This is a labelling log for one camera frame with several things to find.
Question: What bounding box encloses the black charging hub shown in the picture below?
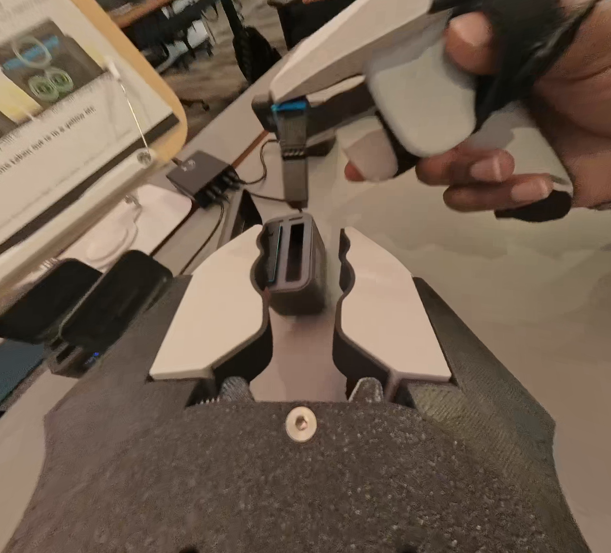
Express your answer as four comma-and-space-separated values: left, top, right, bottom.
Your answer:
167, 150, 241, 210

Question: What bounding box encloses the wooden instruction board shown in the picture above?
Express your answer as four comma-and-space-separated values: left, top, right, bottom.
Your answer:
0, 0, 187, 272

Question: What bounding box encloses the person's right hand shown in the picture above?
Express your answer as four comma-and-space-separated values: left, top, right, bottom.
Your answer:
418, 0, 611, 214

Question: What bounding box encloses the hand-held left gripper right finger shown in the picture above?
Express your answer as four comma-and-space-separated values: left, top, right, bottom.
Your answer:
333, 227, 452, 384

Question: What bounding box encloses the dark flat mat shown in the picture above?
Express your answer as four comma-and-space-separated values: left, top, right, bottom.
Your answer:
0, 339, 48, 410

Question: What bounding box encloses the black charging cable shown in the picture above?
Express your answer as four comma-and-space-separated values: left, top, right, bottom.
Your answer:
180, 200, 230, 277
229, 167, 287, 205

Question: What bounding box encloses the black battery charger case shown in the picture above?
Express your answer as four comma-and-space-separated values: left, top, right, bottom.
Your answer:
229, 189, 330, 317
0, 259, 104, 346
48, 250, 174, 377

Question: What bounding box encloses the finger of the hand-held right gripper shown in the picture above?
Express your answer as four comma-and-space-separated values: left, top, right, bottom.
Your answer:
270, 0, 437, 107
251, 79, 381, 158

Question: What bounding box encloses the black battery blue stripe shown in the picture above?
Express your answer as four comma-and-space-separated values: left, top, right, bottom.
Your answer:
270, 100, 311, 208

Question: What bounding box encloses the white clip bar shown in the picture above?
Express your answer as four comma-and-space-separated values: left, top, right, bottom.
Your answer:
0, 148, 158, 267

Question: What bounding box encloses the white base mat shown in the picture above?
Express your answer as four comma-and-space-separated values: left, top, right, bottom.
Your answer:
58, 186, 192, 272

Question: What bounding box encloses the thin grey cord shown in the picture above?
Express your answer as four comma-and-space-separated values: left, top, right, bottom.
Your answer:
105, 57, 153, 158

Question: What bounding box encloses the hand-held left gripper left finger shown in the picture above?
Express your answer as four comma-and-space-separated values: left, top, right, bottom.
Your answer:
150, 226, 273, 382

